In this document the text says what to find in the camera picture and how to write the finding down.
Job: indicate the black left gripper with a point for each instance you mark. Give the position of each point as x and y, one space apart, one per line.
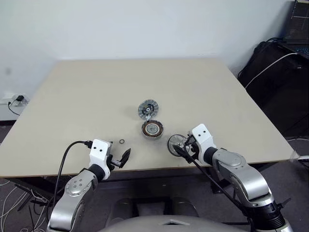
113 162

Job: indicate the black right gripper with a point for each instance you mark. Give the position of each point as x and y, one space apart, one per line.
194 151

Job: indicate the round silver motor cover plate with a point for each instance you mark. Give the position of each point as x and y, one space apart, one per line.
174 141

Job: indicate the motor housing with copper windings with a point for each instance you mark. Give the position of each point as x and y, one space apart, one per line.
152 130

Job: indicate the grey finned motor rotor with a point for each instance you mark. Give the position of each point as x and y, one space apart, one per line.
148 109

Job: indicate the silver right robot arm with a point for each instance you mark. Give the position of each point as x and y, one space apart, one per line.
243 178

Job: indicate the dark rounded robot leg shape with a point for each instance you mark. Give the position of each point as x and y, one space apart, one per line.
125 206
183 205

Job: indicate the grey robot torso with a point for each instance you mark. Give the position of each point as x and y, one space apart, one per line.
173 223

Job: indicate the large black bag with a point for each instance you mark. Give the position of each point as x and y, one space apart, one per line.
277 91

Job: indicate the white tape at table corner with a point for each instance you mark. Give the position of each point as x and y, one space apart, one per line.
298 156

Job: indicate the black plug adapter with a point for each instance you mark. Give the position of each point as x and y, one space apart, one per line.
19 98

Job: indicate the black laptop computer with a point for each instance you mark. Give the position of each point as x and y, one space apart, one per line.
295 29

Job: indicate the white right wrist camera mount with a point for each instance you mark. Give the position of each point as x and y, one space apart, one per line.
202 135

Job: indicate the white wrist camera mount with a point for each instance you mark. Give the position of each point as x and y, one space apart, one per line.
202 135
99 149

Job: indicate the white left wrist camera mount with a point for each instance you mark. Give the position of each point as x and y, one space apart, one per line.
99 149

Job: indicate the black metal table frame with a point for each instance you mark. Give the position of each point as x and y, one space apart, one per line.
36 183

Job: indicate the white wall power strip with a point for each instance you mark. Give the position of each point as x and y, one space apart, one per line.
7 99

